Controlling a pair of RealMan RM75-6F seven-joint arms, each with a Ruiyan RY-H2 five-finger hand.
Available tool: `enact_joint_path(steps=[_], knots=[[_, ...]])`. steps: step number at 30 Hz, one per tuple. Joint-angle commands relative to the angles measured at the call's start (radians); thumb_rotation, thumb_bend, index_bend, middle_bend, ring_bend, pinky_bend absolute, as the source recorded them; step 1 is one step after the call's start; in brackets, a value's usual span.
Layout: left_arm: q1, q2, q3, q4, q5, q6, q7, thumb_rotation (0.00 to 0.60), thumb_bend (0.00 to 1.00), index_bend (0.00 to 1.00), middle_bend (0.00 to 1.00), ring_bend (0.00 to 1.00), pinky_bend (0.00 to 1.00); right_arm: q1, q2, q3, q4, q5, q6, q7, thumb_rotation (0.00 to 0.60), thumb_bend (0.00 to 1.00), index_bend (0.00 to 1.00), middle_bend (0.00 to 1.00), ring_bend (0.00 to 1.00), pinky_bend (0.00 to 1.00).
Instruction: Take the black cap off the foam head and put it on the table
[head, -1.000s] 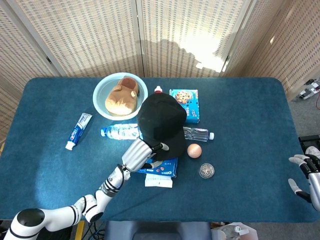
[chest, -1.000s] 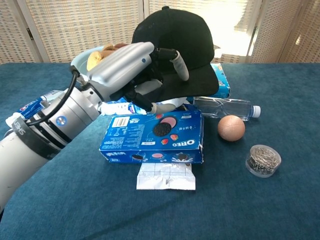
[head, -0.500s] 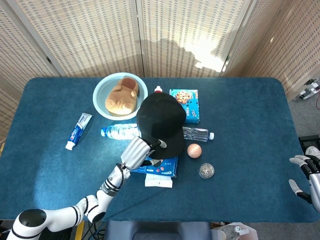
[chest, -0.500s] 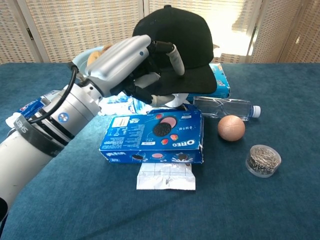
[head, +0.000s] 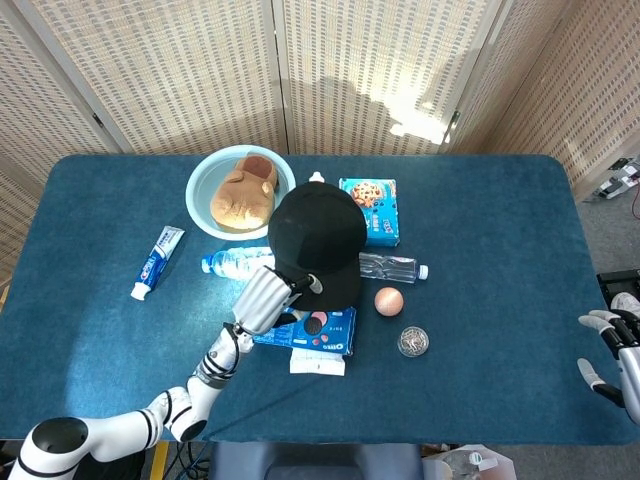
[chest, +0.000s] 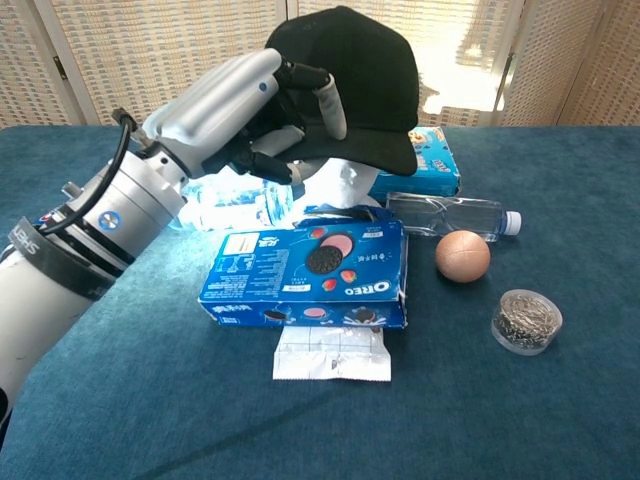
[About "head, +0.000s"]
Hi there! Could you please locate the clear empty plastic bottle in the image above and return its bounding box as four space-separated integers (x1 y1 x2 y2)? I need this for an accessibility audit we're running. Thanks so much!
358 252 430 285

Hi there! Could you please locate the clear plastic bag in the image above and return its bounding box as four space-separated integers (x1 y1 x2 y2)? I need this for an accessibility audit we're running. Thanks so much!
423 448 517 480

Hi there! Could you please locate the clear tub of paper clips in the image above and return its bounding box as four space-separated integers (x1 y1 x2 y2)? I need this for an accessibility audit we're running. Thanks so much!
397 325 430 359

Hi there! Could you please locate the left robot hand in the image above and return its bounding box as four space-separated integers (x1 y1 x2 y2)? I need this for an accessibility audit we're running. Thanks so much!
231 265 325 335

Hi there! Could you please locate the black baseball cap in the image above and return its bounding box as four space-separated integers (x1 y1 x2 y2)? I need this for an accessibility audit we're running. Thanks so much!
267 182 369 312

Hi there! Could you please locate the woven folding screen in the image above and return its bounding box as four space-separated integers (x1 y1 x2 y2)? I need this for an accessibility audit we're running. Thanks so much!
0 0 640 211

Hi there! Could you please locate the black box with white item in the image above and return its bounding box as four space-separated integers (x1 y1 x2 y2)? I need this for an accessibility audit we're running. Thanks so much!
596 268 640 316

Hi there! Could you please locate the brown plush bear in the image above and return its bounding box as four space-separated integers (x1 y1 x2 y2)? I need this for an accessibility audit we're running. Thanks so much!
210 155 280 233

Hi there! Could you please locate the blue white toothpaste tube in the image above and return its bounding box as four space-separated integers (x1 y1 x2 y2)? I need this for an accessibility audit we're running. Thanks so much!
130 225 186 302

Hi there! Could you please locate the copper coloured ball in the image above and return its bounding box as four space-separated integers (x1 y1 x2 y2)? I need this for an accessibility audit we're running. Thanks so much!
374 286 405 318

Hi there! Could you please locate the blue Oreo cookie box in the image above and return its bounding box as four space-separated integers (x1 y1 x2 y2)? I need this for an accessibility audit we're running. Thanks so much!
252 306 357 357

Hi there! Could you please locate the blue label water bottle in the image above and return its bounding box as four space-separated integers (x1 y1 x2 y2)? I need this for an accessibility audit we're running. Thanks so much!
201 245 276 280

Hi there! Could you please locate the electronics on floor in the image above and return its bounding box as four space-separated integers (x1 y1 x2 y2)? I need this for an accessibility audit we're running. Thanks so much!
583 156 640 202

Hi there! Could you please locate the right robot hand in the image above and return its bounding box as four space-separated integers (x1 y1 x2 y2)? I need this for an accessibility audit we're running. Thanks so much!
576 308 640 426

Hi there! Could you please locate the blue chocolate chip cookie box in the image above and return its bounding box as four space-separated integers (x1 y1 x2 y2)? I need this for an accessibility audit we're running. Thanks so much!
338 177 401 249

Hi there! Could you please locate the light blue plastic bowl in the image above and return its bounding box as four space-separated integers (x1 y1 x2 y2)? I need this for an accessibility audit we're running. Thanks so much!
185 144 297 240

